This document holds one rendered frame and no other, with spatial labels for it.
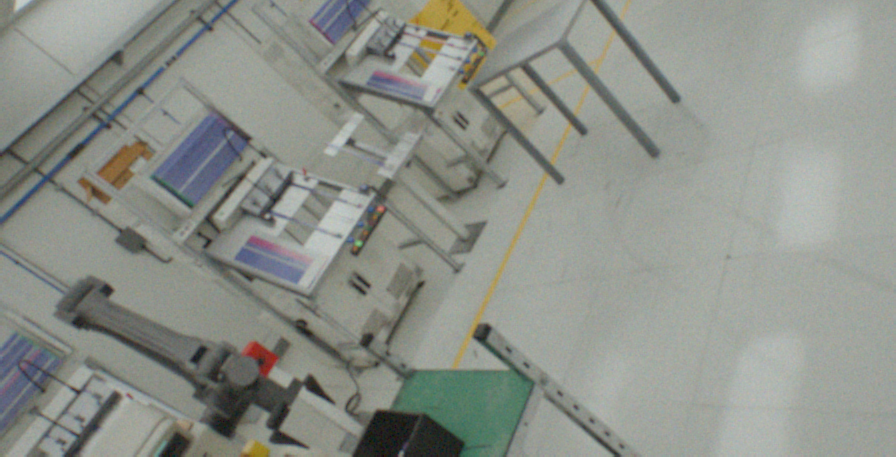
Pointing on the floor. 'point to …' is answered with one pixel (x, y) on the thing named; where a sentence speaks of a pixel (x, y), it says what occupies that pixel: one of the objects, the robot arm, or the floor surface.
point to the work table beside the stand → (543, 41)
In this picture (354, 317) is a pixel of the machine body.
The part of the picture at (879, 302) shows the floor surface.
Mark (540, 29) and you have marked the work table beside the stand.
